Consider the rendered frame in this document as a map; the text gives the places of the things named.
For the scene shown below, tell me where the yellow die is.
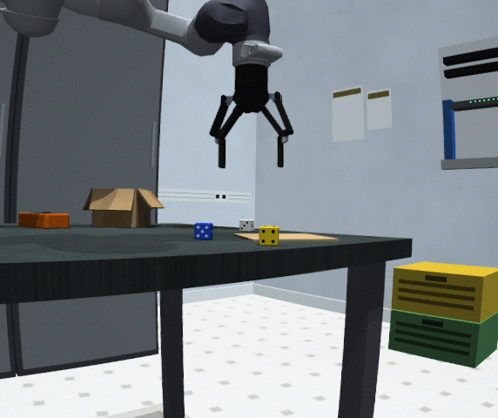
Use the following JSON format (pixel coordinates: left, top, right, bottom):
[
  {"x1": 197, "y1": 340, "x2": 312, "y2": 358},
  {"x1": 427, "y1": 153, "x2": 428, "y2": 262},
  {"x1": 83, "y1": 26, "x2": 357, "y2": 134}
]
[{"x1": 259, "y1": 226, "x2": 279, "y2": 246}]

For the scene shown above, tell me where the white die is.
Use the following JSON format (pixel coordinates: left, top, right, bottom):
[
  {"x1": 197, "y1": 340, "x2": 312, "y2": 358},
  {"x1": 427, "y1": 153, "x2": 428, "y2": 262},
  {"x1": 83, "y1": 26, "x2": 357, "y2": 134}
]
[{"x1": 239, "y1": 219, "x2": 254, "y2": 232}]

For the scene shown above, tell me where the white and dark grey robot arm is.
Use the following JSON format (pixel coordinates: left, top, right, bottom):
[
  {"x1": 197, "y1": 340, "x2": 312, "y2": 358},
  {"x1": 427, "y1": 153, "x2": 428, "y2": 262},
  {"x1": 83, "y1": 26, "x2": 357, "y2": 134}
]
[{"x1": 0, "y1": 0, "x2": 283, "y2": 68}]

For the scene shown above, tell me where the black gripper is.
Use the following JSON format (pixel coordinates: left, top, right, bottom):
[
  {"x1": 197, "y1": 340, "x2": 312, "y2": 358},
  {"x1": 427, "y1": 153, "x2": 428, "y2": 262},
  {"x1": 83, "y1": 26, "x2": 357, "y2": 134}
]
[{"x1": 209, "y1": 64, "x2": 293, "y2": 168}]

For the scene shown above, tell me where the tan square mat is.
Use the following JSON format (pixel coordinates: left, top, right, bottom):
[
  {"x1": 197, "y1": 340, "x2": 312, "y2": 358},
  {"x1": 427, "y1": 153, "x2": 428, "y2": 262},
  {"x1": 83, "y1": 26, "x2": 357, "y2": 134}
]
[{"x1": 232, "y1": 233, "x2": 339, "y2": 242}]

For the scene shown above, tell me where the orange rectangular block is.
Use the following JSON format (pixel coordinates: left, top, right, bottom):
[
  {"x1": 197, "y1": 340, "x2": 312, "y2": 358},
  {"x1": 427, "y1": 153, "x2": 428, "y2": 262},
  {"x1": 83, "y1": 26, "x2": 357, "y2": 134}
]
[{"x1": 18, "y1": 212, "x2": 70, "y2": 229}]

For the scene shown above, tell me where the blue die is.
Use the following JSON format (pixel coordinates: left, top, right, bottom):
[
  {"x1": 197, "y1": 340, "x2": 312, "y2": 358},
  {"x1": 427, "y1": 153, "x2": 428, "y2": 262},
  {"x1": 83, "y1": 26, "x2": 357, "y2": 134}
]
[{"x1": 194, "y1": 223, "x2": 213, "y2": 240}]

